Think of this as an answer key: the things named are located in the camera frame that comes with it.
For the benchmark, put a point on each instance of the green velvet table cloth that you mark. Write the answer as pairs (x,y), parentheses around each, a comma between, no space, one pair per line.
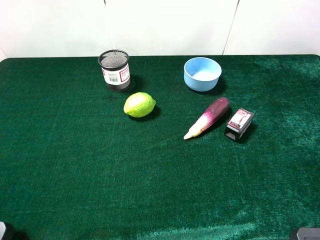
(74,166)

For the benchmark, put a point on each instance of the light blue bowl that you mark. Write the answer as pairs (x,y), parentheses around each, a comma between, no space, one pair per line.
(201,74)

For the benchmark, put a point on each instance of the grey robot base right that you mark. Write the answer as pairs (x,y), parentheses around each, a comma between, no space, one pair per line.
(305,233)

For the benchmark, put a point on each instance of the purple white eggplant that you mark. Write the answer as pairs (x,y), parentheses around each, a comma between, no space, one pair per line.
(210,116)

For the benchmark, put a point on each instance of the green lemon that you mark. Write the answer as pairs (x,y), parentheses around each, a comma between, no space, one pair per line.
(139,105)

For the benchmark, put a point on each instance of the black small box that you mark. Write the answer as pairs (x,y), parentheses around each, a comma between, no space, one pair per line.
(238,124)

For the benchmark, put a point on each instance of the black mesh pen holder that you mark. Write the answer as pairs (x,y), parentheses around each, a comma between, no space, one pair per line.
(115,69)

